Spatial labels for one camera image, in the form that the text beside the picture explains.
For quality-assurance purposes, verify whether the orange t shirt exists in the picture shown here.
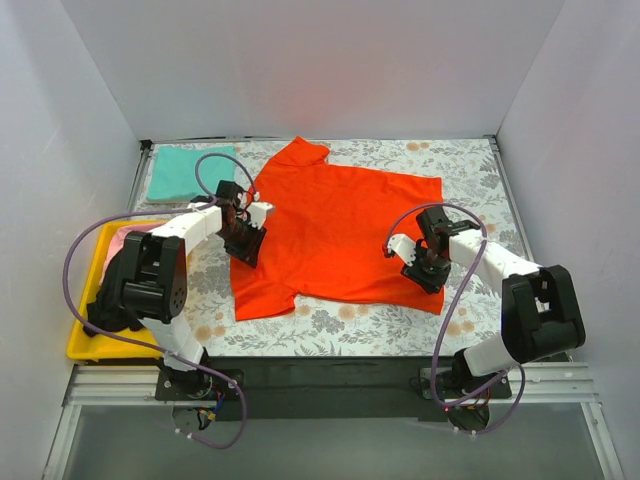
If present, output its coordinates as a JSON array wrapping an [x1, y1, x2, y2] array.
[[230, 137, 444, 321]]

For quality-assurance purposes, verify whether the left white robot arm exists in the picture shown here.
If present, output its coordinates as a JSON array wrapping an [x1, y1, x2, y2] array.
[[115, 181, 274, 400]]

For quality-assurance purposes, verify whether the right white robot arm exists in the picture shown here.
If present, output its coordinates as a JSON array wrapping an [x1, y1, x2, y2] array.
[[384, 202, 586, 408]]

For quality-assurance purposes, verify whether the floral patterned table mat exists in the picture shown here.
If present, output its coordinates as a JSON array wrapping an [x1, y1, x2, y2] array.
[[134, 138, 546, 358]]

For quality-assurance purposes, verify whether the folded teal t shirt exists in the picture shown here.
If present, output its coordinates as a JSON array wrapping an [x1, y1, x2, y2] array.
[[146, 146, 236, 204]]

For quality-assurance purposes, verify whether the pink t shirt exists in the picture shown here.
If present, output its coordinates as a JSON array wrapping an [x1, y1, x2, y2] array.
[[103, 222, 161, 274]]

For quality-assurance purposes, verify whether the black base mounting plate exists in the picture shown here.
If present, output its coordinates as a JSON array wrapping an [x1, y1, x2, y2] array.
[[154, 355, 511, 424]]

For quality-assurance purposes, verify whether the black t shirt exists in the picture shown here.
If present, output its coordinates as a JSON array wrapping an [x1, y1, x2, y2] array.
[[86, 252, 145, 334]]

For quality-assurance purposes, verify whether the yellow plastic tray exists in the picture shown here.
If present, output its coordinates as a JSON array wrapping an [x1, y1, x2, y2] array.
[[66, 217, 181, 362]]

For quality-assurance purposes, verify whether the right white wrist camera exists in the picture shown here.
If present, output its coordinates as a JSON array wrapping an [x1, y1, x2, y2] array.
[[384, 234, 417, 266]]

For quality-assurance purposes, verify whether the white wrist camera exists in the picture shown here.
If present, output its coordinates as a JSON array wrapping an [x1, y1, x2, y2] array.
[[384, 234, 417, 266], [246, 201, 275, 229]]

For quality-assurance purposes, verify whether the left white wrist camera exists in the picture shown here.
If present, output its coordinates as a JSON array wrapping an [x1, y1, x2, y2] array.
[[246, 201, 275, 229]]

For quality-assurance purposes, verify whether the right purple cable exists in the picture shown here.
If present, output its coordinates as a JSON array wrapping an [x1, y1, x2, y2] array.
[[383, 201, 526, 437]]

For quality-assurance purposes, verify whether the purple cable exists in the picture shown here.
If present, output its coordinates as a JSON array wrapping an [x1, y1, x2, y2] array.
[[61, 152, 261, 450], [383, 201, 526, 437]]

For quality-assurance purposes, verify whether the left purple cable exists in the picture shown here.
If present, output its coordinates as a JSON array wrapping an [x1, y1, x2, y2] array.
[[61, 152, 261, 450]]

